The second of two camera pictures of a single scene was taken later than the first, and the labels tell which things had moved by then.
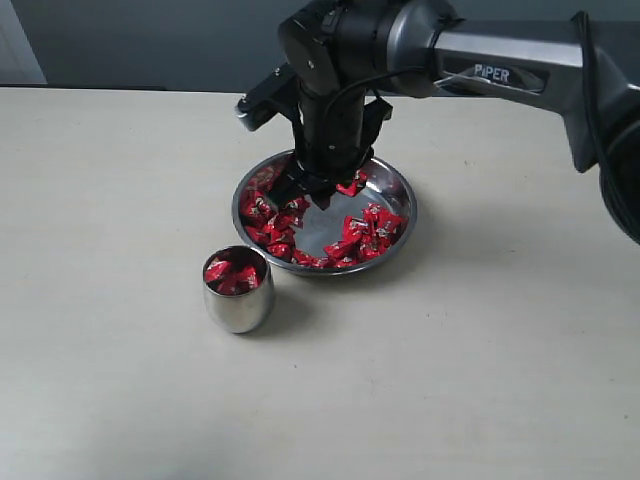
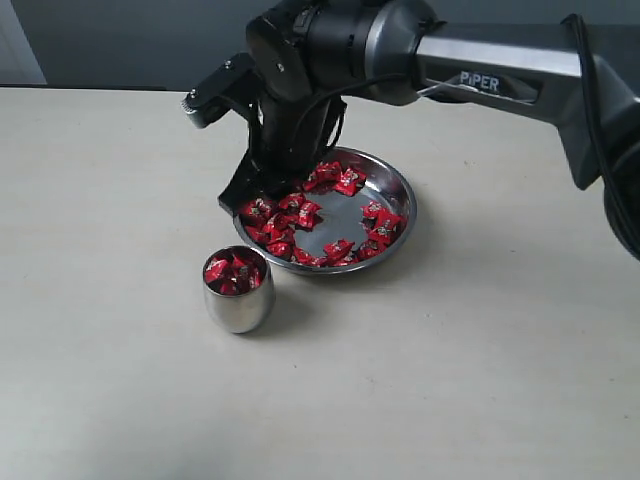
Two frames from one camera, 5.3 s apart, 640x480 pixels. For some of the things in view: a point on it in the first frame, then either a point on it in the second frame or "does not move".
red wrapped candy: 254,205 does not move
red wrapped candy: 341,254 does not move
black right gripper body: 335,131 → 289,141
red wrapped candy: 351,190 does not move
